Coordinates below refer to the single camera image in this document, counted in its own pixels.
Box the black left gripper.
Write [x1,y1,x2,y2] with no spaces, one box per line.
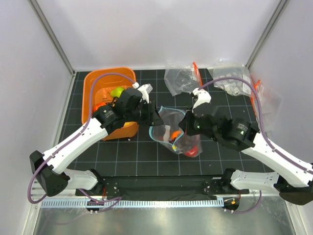
[125,99,163,127]

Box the purple grape bunch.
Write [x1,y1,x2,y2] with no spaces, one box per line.
[175,136,195,153]

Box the red apple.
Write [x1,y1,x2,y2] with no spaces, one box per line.
[184,146,199,158]

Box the orange fruit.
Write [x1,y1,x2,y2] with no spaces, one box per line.
[171,130,183,141]

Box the clear blue-zip bag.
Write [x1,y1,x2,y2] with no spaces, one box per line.
[149,106,202,158]

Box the orange plastic basket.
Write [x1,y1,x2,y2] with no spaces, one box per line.
[81,67,140,141]

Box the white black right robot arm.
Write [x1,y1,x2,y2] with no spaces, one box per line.
[179,104,313,206]

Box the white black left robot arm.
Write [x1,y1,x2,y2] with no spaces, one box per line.
[30,84,163,197]

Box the clear bag with white pieces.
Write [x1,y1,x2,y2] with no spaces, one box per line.
[207,60,252,96]

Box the clear orange-zip bag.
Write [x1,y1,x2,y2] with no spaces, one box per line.
[251,76,282,135]
[164,62,203,96]

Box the clear orange-zip bag far right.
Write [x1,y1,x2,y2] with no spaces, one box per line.
[251,76,282,135]

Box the green pear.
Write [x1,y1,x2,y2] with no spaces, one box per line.
[110,86,124,98]

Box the yellow pear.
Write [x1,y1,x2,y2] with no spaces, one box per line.
[124,121,136,127]

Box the orange pumpkin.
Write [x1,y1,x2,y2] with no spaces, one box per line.
[92,102,106,113]

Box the black grid mat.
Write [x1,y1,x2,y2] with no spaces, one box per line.
[53,70,273,176]

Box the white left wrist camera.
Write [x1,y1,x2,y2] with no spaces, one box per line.
[132,82,153,103]

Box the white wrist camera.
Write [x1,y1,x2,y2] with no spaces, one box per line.
[132,82,153,103]
[191,88,211,110]

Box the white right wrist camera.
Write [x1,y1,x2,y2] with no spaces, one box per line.
[191,88,211,110]

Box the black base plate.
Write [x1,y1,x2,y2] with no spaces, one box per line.
[86,175,249,197]

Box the aluminium front rail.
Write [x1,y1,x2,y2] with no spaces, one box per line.
[29,175,298,199]

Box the left aluminium frame post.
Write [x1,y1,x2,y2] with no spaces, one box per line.
[28,0,75,76]

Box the aluminium frame post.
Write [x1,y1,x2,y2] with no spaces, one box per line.
[28,0,75,76]
[246,0,290,69]

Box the right aluminium frame post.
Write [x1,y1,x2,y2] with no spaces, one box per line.
[246,0,290,69]

